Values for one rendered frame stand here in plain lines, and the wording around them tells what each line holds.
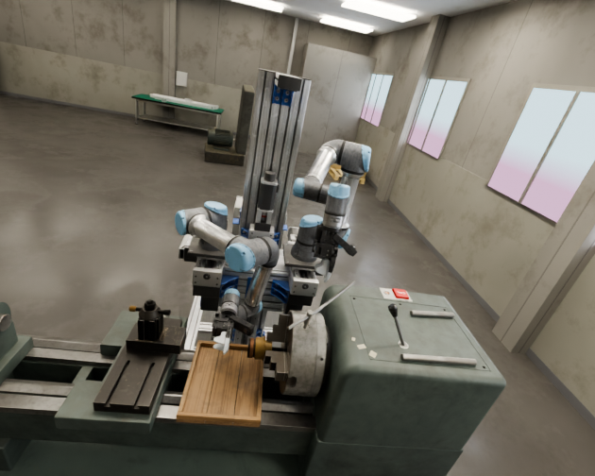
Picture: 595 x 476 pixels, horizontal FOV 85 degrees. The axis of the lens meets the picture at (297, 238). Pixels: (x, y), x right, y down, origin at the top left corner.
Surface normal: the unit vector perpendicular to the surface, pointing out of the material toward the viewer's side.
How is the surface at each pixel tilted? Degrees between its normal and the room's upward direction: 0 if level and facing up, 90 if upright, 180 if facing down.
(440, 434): 90
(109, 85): 90
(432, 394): 90
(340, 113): 90
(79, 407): 0
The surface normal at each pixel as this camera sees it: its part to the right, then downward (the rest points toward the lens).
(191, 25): 0.10, 0.47
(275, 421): 0.19, -0.88
